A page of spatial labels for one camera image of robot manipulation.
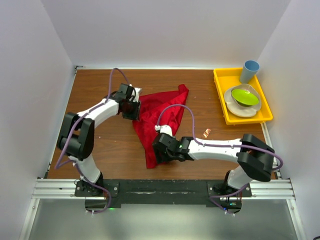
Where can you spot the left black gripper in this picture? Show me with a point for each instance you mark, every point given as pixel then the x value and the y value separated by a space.
pixel 135 115

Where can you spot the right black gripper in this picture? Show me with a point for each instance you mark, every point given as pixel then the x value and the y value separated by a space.
pixel 164 158

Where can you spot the red cloth napkin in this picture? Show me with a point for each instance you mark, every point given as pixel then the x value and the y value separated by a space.
pixel 150 115

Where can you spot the copper fork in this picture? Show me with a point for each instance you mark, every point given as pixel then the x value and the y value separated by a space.
pixel 206 133

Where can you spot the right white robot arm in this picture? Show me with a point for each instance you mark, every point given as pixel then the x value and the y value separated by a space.
pixel 253 156

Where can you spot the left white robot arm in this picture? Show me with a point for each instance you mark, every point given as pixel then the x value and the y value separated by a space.
pixel 77 134

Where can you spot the white plate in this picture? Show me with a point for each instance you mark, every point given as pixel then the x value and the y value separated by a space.
pixel 240 110

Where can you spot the yellow plastic tray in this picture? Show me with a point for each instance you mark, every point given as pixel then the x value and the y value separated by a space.
pixel 224 78

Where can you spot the green bowl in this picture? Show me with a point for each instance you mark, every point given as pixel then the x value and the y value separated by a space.
pixel 244 97

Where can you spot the blue plastic cup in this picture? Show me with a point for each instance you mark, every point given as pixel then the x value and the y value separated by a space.
pixel 250 68

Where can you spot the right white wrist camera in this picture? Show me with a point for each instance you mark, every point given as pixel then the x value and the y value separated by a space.
pixel 163 129

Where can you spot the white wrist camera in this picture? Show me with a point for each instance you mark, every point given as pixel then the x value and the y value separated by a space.
pixel 138 90
pixel 163 129

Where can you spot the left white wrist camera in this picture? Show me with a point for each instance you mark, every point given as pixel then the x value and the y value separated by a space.
pixel 138 90

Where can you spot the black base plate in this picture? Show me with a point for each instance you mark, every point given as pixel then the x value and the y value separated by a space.
pixel 160 192

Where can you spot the aluminium frame rail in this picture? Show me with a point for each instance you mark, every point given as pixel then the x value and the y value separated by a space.
pixel 278 189

